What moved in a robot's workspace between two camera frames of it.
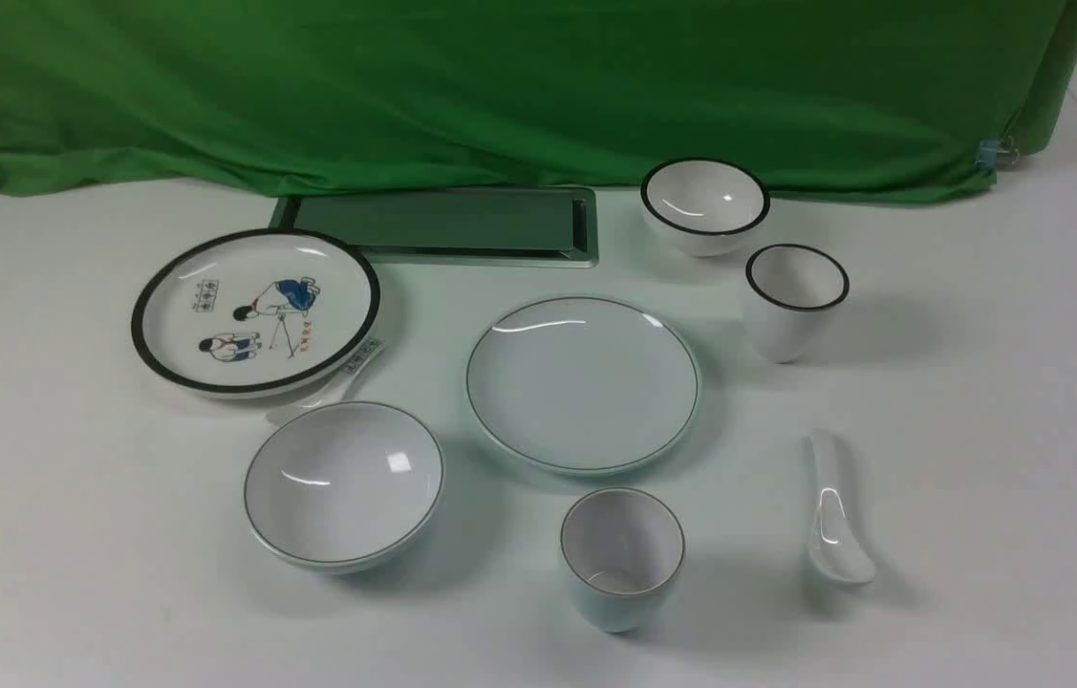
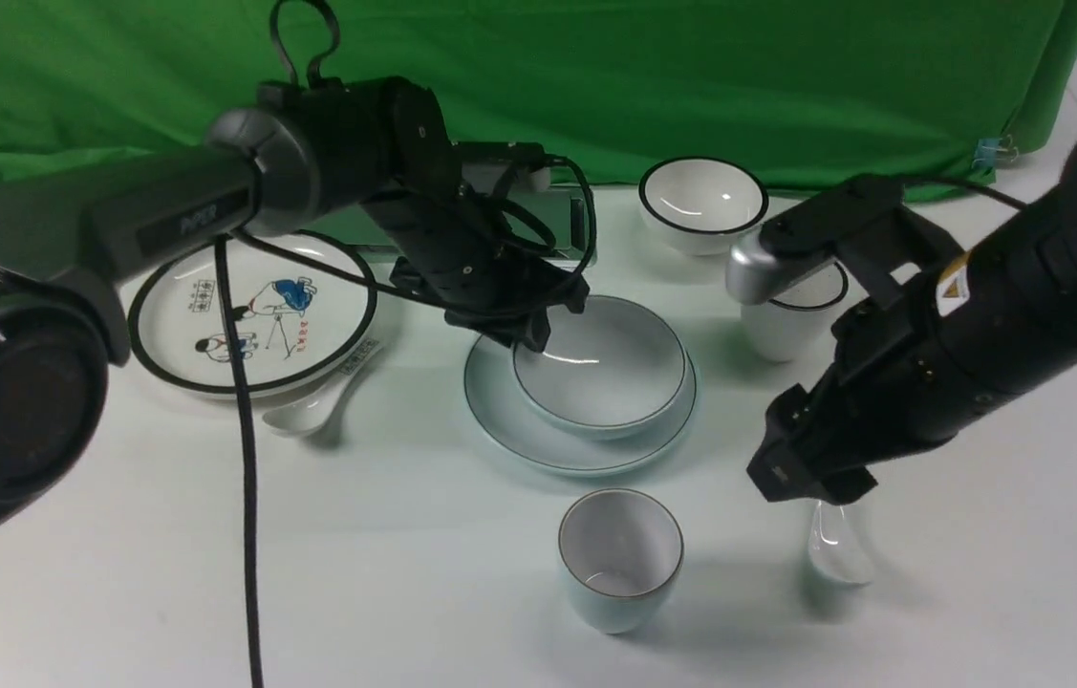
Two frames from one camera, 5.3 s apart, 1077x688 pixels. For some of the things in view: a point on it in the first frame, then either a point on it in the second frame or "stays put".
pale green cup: (622, 550) stays put
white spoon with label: (333, 392) stays put
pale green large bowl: (342, 487) -> (608, 371)
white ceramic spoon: (837, 547) stays put
